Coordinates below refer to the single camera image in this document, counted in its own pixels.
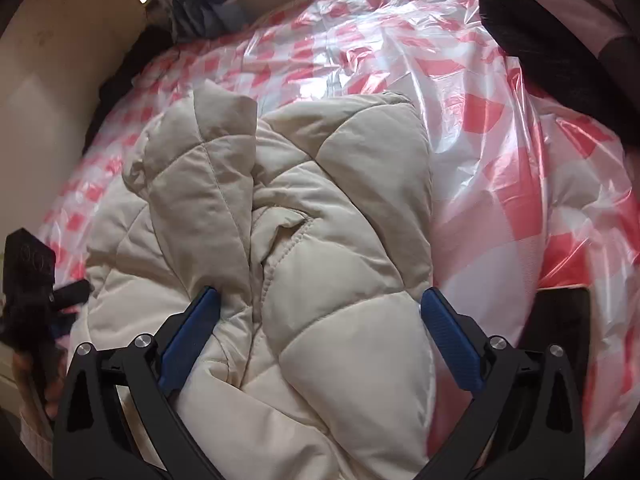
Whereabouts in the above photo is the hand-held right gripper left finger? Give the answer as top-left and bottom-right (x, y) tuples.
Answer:
(52, 286), (224, 480)

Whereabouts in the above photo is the black cloth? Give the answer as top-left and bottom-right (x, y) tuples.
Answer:
(477, 0), (632, 143)

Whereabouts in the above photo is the cream puffer jacket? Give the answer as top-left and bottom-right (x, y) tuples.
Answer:
(70, 82), (437, 480)

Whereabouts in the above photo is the dark cloth beside wall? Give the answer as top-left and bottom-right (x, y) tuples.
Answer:
(82, 25), (178, 153)

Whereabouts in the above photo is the black flat device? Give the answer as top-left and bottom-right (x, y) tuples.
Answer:
(531, 286), (592, 393)

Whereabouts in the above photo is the red white checkered plastic sheet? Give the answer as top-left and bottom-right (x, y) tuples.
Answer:
(37, 0), (638, 480)

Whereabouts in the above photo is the pile of blue cloth items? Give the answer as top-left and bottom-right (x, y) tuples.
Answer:
(167, 0), (253, 41)

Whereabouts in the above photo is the person's left hand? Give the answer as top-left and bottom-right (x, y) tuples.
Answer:
(12, 349), (55, 420)

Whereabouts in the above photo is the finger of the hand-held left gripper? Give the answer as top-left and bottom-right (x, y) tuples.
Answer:
(50, 279), (94, 312)

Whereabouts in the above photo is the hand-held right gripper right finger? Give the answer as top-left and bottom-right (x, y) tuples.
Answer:
(414, 287), (587, 480)

